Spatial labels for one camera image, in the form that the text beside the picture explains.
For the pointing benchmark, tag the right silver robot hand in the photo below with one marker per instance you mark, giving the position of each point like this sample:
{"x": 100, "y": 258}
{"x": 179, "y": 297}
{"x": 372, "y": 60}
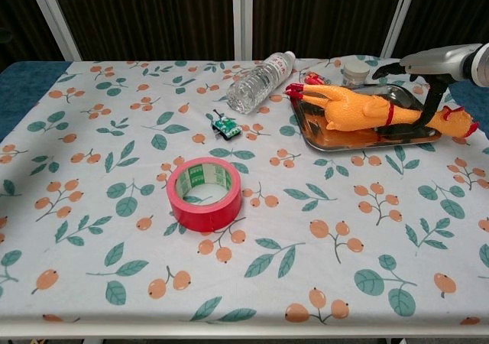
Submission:
{"x": 439, "y": 61}

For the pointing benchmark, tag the yellow rubber chicken toy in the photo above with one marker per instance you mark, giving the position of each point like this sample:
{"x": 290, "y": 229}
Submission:
{"x": 351, "y": 107}

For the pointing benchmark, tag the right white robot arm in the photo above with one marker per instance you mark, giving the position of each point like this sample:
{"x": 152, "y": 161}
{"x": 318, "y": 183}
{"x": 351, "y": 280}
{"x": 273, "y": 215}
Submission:
{"x": 481, "y": 63}

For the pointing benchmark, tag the stainless steel tray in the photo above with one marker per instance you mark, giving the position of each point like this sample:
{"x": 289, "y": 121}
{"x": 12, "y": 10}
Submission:
{"x": 344, "y": 141}

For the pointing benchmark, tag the red toy car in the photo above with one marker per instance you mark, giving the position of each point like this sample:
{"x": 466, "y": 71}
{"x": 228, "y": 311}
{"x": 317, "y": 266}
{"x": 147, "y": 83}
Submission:
{"x": 314, "y": 78}

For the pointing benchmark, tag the clear plastic water bottle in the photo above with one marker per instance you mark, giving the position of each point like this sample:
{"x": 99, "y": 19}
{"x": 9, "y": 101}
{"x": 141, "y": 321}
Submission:
{"x": 260, "y": 82}

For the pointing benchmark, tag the green toy tank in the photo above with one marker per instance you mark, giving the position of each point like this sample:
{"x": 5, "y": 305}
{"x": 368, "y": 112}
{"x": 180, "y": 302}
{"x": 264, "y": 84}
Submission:
{"x": 225, "y": 127}

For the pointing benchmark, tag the red tape roll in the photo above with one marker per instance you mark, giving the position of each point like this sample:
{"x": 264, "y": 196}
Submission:
{"x": 214, "y": 214}

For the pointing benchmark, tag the floral print tablecloth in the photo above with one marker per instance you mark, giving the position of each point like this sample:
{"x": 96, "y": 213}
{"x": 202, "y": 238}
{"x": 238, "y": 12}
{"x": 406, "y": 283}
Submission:
{"x": 114, "y": 149}

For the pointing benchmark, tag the blue table mat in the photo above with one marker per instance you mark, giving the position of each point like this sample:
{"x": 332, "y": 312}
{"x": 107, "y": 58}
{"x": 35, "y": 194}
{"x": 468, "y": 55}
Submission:
{"x": 23, "y": 84}

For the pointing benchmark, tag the white screen frame post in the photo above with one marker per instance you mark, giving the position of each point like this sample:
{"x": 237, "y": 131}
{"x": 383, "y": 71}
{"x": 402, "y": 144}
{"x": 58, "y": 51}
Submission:
{"x": 397, "y": 15}
{"x": 241, "y": 15}
{"x": 53, "y": 19}

